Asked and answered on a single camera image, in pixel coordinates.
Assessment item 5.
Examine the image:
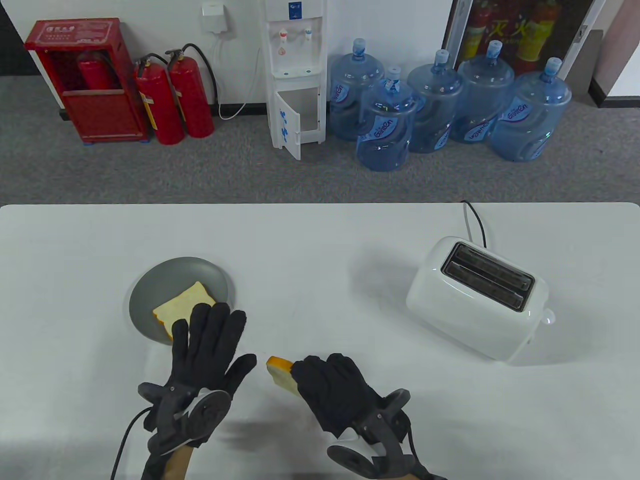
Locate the person's left hand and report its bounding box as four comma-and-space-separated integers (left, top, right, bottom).
142, 302, 258, 456

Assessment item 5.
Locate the person's right hand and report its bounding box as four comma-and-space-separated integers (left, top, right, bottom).
291, 353, 401, 436

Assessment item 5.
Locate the toast slice with orange crust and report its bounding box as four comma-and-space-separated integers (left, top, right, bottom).
152, 281, 218, 341
266, 356, 301, 397

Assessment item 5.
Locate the white toaster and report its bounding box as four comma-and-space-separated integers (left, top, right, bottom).
406, 236, 556, 363

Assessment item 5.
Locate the person's left forearm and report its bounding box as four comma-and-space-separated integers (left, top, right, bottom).
140, 445, 196, 480

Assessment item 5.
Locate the black left hand controller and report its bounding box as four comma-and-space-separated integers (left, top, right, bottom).
137, 382, 233, 453

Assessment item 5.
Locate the black hand controller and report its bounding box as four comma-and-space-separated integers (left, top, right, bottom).
326, 389, 418, 478
137, 382, 233, 453

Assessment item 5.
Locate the black right hand controller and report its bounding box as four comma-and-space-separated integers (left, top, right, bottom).
326, 389, 418, 478

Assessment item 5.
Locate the grey round plate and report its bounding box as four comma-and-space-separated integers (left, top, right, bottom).
129, 257, 230, 346

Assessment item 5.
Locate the red fire extinguisher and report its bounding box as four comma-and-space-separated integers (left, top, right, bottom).
132, 54, 186, 146
165, 44, 218, 139

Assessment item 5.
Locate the red fire extinguisher cabinet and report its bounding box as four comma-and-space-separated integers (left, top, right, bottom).
24, 18, 151, 146

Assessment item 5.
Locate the blue water jug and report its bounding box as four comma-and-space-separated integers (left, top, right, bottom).
490, 57, 572, 163
356, 66, 418, 172
450, 40, 516, 145
407, 49, 463, 154
328, 39, 386, 142

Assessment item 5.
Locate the red extinguisher inside cabinet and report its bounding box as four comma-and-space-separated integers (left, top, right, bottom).
76, 50, 118, 92

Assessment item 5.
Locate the white water dispenser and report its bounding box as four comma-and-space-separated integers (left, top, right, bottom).
263, 0, 328, 161

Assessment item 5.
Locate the glass door fire cabinet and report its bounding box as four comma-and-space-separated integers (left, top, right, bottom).
442, 0, 598, 76

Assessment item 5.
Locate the grey leaning panel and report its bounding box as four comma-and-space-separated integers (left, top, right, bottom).
570, 29, 604, 96

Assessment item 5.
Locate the black left glove cable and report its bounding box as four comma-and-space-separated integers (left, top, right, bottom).
110, 406, 153, 480

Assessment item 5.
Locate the black toaster power cable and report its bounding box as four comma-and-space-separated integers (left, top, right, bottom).
460, 200, 488, 248

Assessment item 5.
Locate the white power cable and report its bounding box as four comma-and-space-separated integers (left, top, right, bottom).
214, 32, 263, 121

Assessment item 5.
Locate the white wall box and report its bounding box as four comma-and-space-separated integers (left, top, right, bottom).
201, 1, 228, 35

